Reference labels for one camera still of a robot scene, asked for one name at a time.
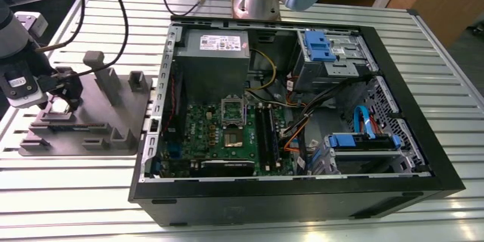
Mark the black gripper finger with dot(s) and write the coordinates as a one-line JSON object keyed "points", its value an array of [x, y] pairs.
{"points": [[49, 101], [73, 91]]}

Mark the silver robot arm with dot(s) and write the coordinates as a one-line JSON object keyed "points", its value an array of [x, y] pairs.
{"points": [[15, 32]]}

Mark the CPU socket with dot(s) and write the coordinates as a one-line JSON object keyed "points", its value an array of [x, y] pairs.
{"points": [[233, 138]]}

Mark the grey parts rack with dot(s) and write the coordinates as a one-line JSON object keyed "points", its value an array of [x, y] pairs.
{"points": [[97, 111]]}

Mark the RAM stick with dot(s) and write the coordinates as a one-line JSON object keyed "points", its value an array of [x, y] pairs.
{"points": [[65, 128]]}

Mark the grey wrist box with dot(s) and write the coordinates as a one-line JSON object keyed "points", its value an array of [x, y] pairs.
{"points": [[33, 23]]}

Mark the black case fan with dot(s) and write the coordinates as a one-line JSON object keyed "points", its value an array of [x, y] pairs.
{"points": [[179, 94]]}

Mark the green motherboard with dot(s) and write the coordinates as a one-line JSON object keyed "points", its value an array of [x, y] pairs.
{"points": [[200, 117]]}

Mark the grey power supply unit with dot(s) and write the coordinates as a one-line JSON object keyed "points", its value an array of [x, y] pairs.
{"points": [[211, 74]]}

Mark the black graphics card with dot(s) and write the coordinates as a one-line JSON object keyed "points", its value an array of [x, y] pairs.
{"points": [[227, 167]]}

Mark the black RAM slot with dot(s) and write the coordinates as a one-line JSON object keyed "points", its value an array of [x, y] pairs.
{"points": [[276, 137], [259, 137], [271, 137], [264, 137]]}

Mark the black PC case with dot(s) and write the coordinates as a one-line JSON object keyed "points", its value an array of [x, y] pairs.
{"points": [[264, 205]]}

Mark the tall grey disk bay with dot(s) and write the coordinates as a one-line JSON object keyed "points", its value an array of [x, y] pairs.
{"points": [[340, 69]]}

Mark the hard disk in blue carrier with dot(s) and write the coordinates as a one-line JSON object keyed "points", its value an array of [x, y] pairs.
{"points": [[344, 142]]}

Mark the low grey disk bay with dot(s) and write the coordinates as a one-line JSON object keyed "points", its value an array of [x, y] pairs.
{"points": [[408, 157]]}

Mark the wooden cabinet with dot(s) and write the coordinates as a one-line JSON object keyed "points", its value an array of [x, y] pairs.
{"points": [[445, 4]]}

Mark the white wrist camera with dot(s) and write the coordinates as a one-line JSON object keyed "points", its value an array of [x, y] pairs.
{"points": [[23, 94]]}

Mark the blue plastic drive bracket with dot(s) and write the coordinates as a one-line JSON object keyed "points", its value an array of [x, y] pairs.
{"points": [[319, 45]]}

